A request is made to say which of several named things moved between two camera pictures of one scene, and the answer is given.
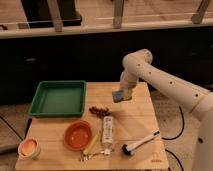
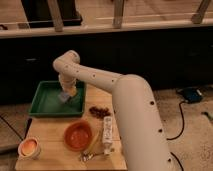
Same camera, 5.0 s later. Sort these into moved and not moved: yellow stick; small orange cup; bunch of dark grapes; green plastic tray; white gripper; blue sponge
Moved: blue sponge; white gripper
Not moved: green plastic tray; small orange cup; bunch of dark grapes; yellow stick
